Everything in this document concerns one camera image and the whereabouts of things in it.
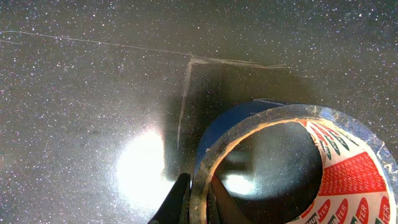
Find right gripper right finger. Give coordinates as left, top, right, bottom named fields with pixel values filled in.
left=206, top=174, right=249, bottom=224

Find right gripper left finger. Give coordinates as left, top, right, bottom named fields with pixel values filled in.
left=147, top=172, right=191, bottom=224

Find roll of blue tape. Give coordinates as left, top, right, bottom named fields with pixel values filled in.
left=188, top=98, right=398, bottom=224

